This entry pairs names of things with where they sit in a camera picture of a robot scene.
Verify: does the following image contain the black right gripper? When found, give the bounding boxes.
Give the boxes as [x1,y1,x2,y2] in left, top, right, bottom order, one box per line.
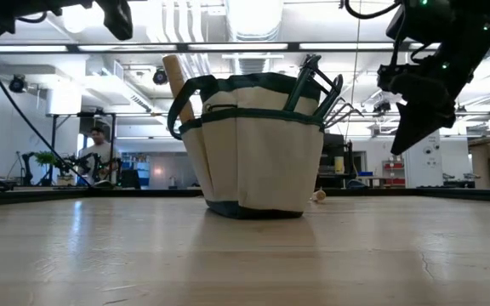
[376,54,476,156]

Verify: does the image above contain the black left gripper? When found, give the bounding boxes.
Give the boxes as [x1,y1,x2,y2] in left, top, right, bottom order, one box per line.
[60,0,134,43]

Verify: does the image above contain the wooden handled metal trowel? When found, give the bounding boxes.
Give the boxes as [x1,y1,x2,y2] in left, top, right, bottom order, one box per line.
[161,54,197,125]

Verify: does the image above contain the green handled pruning shears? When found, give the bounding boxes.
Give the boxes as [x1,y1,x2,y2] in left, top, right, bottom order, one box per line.
[282,59,345,123]

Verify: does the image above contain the cream green canvas gardening bag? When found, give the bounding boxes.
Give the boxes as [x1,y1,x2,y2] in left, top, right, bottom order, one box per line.
[167,71,328,221]

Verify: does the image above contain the white round pillar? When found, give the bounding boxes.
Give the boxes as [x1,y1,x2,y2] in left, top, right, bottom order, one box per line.
[402,127,444,189]

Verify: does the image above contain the small shelf red boxes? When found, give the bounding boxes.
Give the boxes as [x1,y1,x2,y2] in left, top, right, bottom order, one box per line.
[382,159,406,187]

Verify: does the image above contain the white hanging light box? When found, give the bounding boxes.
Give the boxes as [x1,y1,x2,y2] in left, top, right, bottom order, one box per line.
[47,87,83,116]

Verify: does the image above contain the person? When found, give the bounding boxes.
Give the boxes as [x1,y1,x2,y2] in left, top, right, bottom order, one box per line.
[77,126,121,186]

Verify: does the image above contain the black metal background rig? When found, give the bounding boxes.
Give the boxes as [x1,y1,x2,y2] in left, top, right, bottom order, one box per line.
[45,110,118,188]

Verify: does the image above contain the green background potted plant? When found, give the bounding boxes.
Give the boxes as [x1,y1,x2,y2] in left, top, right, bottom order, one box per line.
[34,150,58,187]

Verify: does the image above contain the black aluminium table frame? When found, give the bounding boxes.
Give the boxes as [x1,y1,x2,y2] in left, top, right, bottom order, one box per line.
[0,41,490,208]

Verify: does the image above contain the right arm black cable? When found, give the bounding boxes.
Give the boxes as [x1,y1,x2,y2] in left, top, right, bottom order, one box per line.
[344,0,402,20]

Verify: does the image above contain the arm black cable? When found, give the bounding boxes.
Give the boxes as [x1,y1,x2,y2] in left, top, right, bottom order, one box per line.
[344,0,402,20]
[0,40,94,189]

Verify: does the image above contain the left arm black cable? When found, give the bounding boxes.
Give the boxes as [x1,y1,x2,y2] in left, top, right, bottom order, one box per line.
[0,40,94,189]

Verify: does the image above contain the white round ceiling duct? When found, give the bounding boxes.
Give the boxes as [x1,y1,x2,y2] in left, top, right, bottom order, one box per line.
[225,0,287,43]

